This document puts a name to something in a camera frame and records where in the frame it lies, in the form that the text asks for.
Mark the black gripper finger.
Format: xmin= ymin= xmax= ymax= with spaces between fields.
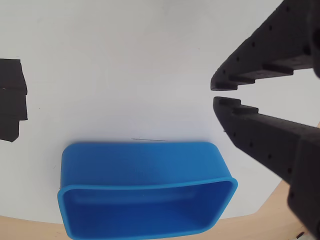
xmin=210 ymin=0 xmax=315 ymax=92
xmin=213 ymin=96 xmax=320 ymax=240

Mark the blue rectangular plastic bin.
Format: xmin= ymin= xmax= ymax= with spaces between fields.
xmin=56 ymin=141 xmax=239 ymax=240

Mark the white table cover sheet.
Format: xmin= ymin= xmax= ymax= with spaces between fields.
xmin=0 ymin=0 xmax=320 ymax=226

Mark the black foam block stack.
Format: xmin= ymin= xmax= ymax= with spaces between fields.
xmin=0 ymin=58 xmax=28 ymax=143

